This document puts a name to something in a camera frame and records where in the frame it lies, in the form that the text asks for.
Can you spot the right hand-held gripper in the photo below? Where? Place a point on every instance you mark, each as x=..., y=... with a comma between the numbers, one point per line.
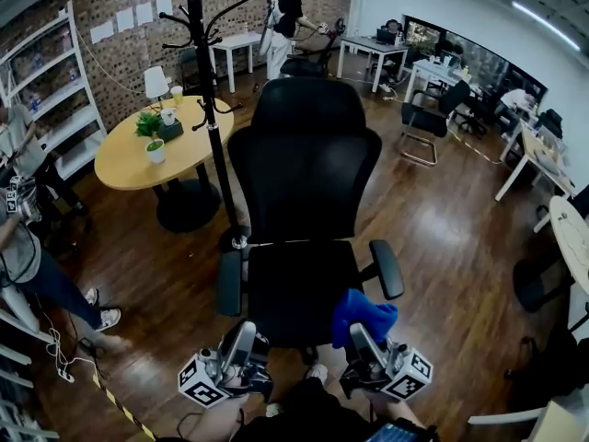
x=407, y=375

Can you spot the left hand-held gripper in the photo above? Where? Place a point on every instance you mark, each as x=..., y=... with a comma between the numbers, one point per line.
x=202, y=382

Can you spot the blue cloth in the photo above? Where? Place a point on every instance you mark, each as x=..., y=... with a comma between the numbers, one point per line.
x=359, y=311

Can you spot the black office chair seat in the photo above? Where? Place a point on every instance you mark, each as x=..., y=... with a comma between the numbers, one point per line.
x=303, y=288

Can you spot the person's right forearm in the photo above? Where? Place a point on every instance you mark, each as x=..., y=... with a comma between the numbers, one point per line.
x=391, y=408

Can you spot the person's left forearm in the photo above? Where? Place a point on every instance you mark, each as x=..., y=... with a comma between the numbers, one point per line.
x=216, y=419

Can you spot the person's left hand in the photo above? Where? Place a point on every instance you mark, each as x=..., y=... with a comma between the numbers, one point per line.
x=237, y=379

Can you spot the person's right shoe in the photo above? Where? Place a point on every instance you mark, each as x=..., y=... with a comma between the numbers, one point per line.
x=317, y=373

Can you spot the person's shoe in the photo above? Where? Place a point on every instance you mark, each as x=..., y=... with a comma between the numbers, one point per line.
x=317, y=373
x=273, y=409

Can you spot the black chair armrest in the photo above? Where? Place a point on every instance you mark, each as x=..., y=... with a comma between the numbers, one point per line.
x=229, y=283
x=389, y=270

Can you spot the person's left shoe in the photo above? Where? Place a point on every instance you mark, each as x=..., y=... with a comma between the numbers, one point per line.
x=273, y=409

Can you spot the person's torso black clothing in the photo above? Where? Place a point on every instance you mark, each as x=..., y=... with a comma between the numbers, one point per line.
x=313, y=412

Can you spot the blue screen device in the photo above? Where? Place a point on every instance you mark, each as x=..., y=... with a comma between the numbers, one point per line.
x=391, y=433

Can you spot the black yellow striped floor tape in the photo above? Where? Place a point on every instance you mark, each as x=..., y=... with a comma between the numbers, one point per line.
x=124, y=412

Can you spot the black side chair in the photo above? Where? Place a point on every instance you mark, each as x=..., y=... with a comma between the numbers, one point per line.
x=538, y=283

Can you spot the black backpack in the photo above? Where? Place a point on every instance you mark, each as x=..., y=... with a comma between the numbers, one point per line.
x=552, y=362

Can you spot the black coat rack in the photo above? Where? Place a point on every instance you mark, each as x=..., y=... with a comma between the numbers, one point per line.
x=216, y=154

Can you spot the round wooden table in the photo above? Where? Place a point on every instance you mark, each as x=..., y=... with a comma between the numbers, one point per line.
x=138, y=164

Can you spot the green plant in white pot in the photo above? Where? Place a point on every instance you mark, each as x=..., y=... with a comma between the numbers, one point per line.
x=154, y=141

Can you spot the white metal rack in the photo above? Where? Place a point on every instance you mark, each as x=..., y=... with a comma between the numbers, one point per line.
x=18, y=385

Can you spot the black tissue box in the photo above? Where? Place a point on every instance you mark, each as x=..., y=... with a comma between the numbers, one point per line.
x=170, y=129

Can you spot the black cantilever chair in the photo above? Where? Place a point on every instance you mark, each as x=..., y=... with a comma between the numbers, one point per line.
x=430, y=113

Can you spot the pale paper cup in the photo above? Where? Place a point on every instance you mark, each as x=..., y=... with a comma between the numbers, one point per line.
x=177, y=95

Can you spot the white desk wooden top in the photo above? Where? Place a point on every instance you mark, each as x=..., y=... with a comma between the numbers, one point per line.
x=543, y=154

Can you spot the white table lamp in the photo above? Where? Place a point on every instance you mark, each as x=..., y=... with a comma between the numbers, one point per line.
x=155, y=83

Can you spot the dark folding chair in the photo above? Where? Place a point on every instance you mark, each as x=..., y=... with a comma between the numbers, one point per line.
x=188, y=67

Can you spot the black red office chair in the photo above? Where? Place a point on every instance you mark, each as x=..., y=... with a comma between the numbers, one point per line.
x=303, y=67

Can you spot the small white table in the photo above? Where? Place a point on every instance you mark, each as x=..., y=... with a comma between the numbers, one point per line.
x=237, y=40

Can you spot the black laptop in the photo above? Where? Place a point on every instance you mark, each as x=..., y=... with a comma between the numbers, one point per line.
x=385, y=37

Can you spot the white shelf unit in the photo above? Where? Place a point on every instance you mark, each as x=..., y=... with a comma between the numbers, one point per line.
x=60, y=90

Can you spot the dark window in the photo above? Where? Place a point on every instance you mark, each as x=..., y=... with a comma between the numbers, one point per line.
x=483, y=53

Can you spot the white paper sheet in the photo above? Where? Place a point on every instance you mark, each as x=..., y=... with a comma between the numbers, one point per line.
x=101, y=31
x=164, y=5
x=125, y=19
x=144, y=13

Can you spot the long ceiling light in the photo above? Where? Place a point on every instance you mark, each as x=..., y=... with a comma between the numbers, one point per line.
x=545, y=26

